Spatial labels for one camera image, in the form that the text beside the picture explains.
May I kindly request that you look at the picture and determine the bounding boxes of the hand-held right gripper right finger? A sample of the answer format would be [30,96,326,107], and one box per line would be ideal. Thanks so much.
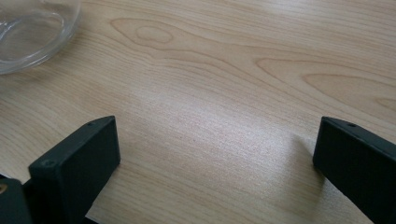
[312,116,396,224]

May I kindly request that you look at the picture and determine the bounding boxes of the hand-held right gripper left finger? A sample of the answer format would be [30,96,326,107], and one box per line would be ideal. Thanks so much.
[28,115,121,224]

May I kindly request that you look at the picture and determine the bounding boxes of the clear glass bowl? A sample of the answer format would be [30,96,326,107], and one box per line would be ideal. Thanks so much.
[0,0,82,76]

